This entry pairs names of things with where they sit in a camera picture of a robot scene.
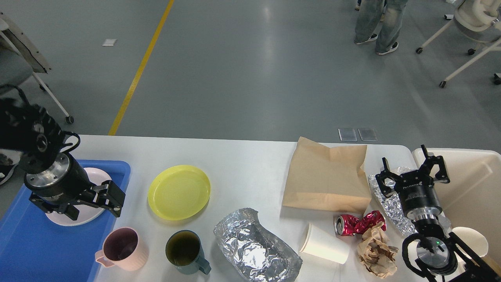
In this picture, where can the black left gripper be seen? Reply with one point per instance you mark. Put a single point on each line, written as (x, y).
(64, 182)

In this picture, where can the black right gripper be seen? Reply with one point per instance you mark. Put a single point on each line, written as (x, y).
(416, 194)

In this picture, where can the pink ribbed mug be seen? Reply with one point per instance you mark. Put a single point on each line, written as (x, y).
(124, 248)

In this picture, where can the yellow plate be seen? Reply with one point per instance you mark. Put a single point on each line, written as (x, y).
(179, 192)

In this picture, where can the teal green mug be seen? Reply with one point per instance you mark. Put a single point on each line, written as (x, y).
(184, 250)

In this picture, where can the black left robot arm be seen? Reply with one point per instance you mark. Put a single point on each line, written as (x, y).
(29, 128)

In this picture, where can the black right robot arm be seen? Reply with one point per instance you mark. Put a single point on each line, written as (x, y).
(430, 251)

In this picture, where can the pink plate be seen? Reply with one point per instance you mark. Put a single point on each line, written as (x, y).
(87, 213)

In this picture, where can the flat foil sheet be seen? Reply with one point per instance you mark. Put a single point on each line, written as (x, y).
(392, 210)

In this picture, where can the beige plastic bin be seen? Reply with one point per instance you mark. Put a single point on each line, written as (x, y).
(472, 197)

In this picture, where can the floor outlet plate right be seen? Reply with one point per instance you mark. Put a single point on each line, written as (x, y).
(368, 134)

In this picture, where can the floor outlet plate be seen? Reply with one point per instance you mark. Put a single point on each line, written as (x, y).
(368, 134)
(347, 134)

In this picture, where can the blue plastic tray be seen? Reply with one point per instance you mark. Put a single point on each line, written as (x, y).
(34, 249)

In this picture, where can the floor outlet plate left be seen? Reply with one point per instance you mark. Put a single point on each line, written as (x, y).
(347, 134)

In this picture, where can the crushed red can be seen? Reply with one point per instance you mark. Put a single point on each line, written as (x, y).
(349, 225)

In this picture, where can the white paper cup in bin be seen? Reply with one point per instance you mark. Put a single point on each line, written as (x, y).
(473, 239)

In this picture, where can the crumpled brown paper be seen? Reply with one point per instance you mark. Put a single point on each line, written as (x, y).
(375, 254)

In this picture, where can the brown paper bag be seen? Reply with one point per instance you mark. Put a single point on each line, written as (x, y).
(327, 178)

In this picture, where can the grey chair at left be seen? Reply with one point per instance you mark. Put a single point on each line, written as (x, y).
(21, 60)

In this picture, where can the person in blue jeans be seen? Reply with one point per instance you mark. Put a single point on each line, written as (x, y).
(383, 27)

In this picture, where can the crumpled foil tray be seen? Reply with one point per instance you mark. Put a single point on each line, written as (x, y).
(257, 254)

